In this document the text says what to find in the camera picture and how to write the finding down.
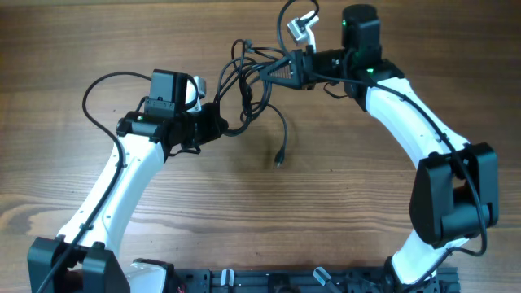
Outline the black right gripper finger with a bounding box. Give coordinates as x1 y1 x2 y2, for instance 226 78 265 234
260 72 304 90
260 50 302 77

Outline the black cable bundle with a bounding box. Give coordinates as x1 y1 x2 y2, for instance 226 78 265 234
212 38 289 168

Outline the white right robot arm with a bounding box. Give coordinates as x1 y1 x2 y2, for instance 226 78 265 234
261 4 499 292

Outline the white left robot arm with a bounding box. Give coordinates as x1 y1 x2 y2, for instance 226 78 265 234
28 69 228 292

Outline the black left camera cable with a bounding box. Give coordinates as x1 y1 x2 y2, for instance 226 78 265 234
33 71 154 293

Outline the black camera cable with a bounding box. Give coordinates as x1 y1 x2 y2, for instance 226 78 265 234
276 0 488 293
33 71 154 293

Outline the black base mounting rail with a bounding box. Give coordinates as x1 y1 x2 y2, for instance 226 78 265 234
170 266 461 293

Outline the black right camera cable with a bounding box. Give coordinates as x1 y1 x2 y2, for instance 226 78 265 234
276 0 488 293

